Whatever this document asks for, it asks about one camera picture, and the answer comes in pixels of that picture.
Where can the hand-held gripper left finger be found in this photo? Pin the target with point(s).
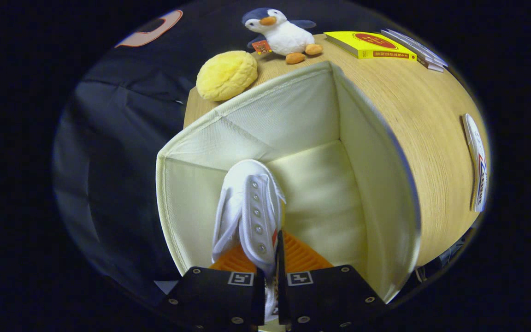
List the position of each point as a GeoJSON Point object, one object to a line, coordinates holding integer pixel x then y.
{"type": "Point", "coordinates": [215, 299]}

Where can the yellow bun plush toy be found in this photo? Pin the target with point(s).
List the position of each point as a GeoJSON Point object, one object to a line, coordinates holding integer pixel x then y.
{"type": "Point", "coordinates": [226, 76]}

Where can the yellow book with red circle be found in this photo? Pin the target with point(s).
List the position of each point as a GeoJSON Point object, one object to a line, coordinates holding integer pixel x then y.
{"type": "Point", "coordinates": [367, 44]}

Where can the brown fabric storage box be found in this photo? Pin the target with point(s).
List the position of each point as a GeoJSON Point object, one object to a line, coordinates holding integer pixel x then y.
{"type": "Point", "coordinates": [321, 193]}

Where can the white illustrated paperback book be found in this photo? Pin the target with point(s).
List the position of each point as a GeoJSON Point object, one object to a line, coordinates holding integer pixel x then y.
{"type": "Point", "coordinates": [424, 56]}
{"type": "Point", "coordinates": [413, 43]}

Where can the white canvas shoe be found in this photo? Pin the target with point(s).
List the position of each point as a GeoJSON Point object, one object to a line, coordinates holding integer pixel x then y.
{"type": "Point", "coordinates": [251, 198]}
{"type": "Point", "coordinates": [476, 157]}

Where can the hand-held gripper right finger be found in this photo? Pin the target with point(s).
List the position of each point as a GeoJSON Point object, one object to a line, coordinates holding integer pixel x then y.
{"type": "Point", "coordinates": [281, 267]}

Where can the penguin plush toy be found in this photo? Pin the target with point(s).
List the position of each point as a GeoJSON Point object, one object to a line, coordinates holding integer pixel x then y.
{"type": "Point", "coordinates": [288, 37]}

